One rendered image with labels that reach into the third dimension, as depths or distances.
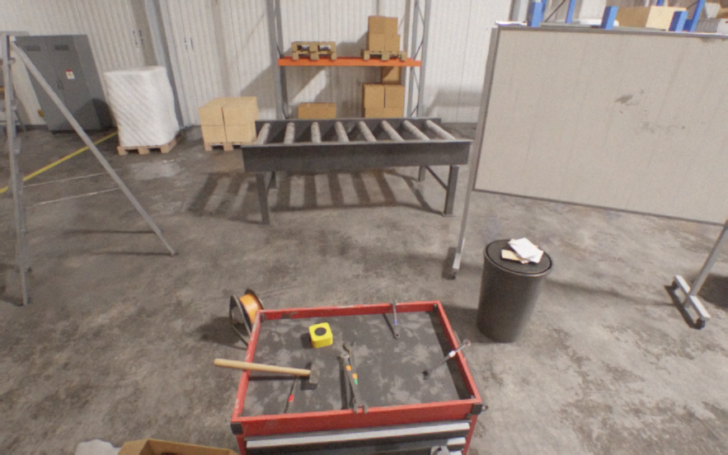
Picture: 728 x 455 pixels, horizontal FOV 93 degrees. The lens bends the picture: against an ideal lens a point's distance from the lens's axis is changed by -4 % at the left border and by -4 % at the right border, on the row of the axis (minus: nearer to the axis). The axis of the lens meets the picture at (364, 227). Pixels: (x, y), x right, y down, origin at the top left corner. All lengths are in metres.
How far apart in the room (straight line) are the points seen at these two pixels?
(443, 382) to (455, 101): 8.33
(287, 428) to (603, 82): 2.76
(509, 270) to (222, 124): 5.63
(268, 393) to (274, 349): 0.18
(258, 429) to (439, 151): 3.38
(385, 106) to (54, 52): 6.54
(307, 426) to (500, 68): 2.55
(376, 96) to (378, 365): 6.75
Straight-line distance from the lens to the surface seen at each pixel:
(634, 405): 2.82
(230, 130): 6.91
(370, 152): 3.86
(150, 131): 7.30
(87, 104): 9.52
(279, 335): 1.42
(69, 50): 9.45
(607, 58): 3.02
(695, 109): 3.23
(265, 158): 3.84
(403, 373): 1.29
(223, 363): 1.27
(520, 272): 2.40
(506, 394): 2.51
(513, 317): 2.63
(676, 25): 8.50
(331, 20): 8.62
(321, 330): 1.36
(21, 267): 3.73
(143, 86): 7.17
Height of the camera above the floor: 1.89
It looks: 29 degrees down
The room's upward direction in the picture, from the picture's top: 1 degrees clockwise
